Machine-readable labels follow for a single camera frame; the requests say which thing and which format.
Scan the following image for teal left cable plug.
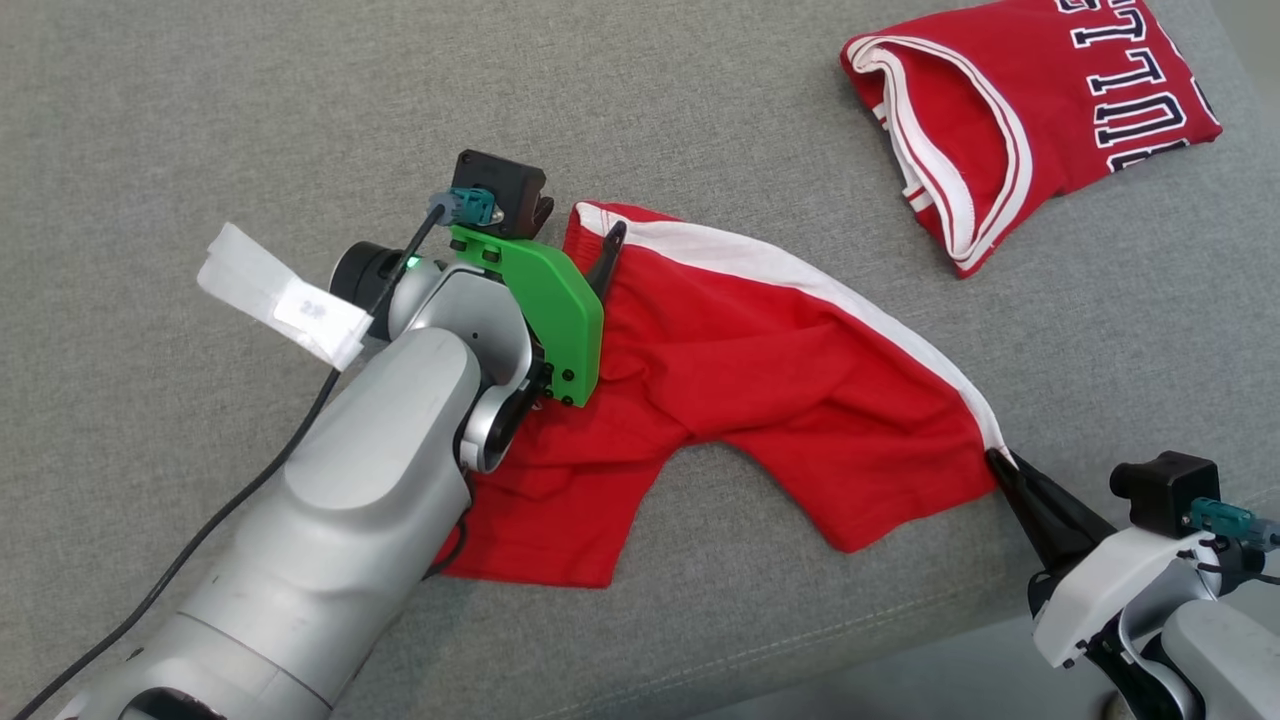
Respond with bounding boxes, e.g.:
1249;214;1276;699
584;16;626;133
428;187;498;227

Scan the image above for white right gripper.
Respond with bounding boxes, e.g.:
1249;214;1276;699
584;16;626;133
986;448;1218;670

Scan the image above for teal cable plug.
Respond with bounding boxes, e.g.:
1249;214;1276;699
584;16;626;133
1188;498;1280;551
428;187;498;227

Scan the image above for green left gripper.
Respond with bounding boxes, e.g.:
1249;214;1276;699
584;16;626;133
448;221;629;409

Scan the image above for black left camera cable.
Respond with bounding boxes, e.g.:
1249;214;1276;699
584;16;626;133
10;205;446;720

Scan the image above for teal right cable plug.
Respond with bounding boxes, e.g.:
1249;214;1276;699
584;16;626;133
1188;498;1280;551

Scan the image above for red shorts with white stripes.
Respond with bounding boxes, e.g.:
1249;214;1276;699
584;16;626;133
435;200;1011;589

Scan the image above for red jersey with white sleeves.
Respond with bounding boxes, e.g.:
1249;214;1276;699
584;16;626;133
840;0;1223;279

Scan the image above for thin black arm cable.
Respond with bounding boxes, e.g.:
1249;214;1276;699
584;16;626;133
425;490;473;581

